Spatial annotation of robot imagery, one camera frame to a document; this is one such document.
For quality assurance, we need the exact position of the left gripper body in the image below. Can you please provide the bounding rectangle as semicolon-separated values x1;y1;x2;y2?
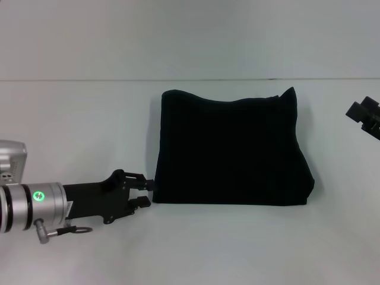
62;169;133;225

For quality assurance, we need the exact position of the black t-shirt with FREE print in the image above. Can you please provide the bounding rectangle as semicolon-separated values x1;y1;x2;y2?
152;86;316;207

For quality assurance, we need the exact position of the left arm connector cable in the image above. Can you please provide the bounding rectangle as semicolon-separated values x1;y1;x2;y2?
33;218;94;245

